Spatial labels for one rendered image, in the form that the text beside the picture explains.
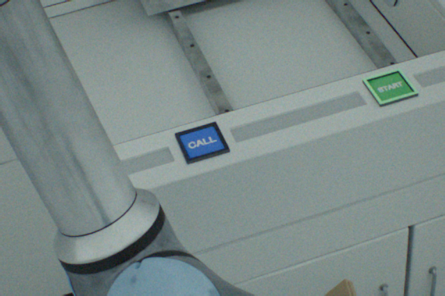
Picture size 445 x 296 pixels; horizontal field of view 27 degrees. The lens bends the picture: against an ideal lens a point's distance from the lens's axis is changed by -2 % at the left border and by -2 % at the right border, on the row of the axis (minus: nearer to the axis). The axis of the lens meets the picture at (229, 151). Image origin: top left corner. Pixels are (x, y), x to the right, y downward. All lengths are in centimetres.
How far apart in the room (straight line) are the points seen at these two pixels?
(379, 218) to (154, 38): 52
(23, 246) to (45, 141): 122
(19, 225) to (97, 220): 113
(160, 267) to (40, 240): 125
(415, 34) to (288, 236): 42
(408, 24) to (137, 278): 81
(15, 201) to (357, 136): 95
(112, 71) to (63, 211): 69
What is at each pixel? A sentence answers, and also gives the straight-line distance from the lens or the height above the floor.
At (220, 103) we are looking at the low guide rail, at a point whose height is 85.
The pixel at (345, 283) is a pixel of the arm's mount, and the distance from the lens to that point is 99.
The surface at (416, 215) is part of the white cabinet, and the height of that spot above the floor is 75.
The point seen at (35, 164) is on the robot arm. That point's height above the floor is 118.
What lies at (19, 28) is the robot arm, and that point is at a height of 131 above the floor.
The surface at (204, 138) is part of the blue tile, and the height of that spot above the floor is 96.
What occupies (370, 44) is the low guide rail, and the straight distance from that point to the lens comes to 151.
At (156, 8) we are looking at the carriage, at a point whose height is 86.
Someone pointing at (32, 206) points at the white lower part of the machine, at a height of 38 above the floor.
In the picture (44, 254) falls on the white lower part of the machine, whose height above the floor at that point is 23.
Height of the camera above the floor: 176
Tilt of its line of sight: 43 degrees down
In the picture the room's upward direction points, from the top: 7 degrees counter-clockwise
